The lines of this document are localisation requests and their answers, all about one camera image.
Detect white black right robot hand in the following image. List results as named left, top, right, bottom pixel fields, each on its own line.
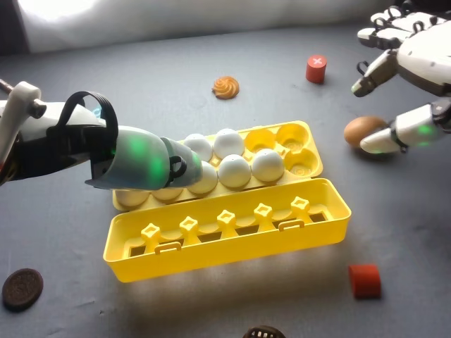
left=350, top=1, right=451, bottom=156

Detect tan brown egg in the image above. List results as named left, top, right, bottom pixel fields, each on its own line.
left=344, top=115, right=388, bottom=149

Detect yellow plastic egg box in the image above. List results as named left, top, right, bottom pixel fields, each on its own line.
left=102, top=120, right=352, bottom=284

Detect red cylinder block white cross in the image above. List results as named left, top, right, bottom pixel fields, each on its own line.
left=305, top=54, right=328, bottom=85

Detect orange swirl cookie toy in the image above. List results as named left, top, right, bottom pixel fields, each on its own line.
left=211, top=75, right=240, bottom=100

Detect white backdrop sheet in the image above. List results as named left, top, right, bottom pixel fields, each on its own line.
left=16, top=0, right=402, bottom=54

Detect red rounded block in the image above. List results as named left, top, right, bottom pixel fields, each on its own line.
left=348, top=263, right=382, bottom=299

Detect grey table cloth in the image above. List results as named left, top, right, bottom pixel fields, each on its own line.
left=0, top=13, right=451, bottom=338

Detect brown round lattice biscuit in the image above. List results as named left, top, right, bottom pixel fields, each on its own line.
left=242, top=325, right=287, bottom=338

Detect dark chocolate sandwich cookie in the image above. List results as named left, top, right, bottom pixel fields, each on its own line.
left=1, top=268, right=44, bottom=313

